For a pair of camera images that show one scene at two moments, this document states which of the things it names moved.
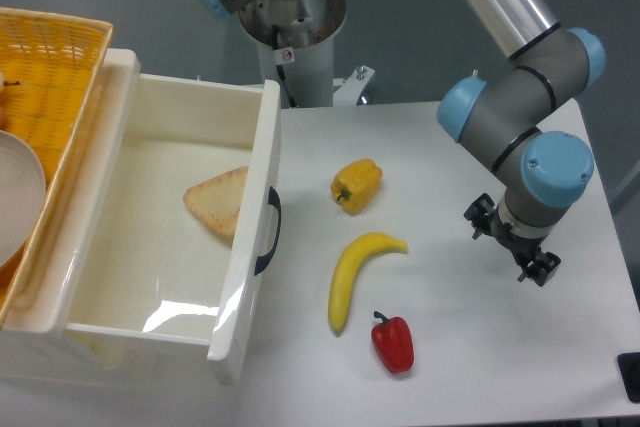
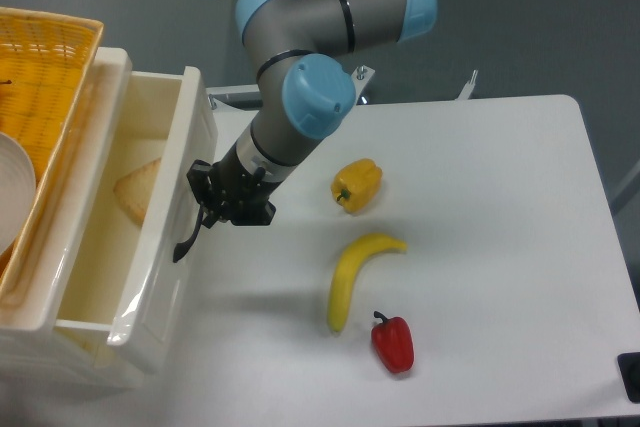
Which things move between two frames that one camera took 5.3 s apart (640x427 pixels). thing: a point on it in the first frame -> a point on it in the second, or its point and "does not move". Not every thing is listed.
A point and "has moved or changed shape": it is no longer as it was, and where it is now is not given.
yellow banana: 345,266 does not move
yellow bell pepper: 355,184 does not move
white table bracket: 351,86 does not move
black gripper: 481,216 -> 240,196
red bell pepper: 393,343 does not move
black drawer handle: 274,199 -> 182,245
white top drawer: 167,225 has moved or changed shape
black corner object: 629,370 does not move
